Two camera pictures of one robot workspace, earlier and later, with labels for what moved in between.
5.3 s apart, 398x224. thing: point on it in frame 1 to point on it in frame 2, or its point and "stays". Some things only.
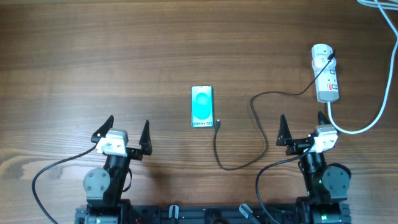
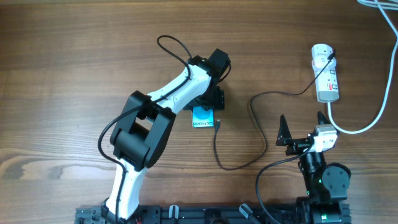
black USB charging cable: [257, 121] stays
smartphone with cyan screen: [202, 106] stays
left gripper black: [135, 153] to [217, 102]
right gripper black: [285, 139] stays
